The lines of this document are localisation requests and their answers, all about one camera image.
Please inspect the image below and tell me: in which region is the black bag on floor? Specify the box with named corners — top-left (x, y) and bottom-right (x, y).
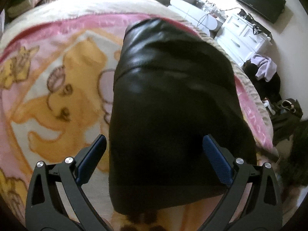
top-left (271, 99), bottom-right (303, 146)

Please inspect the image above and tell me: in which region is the beige bed cover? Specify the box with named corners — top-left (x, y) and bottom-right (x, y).
top-left (1, 0), bottom-right (278, 160)

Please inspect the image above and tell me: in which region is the white drawer dresser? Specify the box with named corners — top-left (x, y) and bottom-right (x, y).
top-left (215, 14), bottom-right (272, 67)

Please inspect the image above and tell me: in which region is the black leather jacket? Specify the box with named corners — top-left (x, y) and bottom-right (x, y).
top-left (109, 18), bottom-right (256, 215)

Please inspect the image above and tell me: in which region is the white long desk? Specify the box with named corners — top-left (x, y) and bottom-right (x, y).
top-left (168, 0), bottom-right (222, 36)

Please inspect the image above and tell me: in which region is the lilac garment on chair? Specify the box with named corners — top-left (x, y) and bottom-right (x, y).
top-left (250, 54), bottom-right (277, 82)

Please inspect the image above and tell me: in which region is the pink cartoon bear blanket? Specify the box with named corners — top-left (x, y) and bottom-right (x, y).
top-left (1, 13), bottom-right (276, 230)

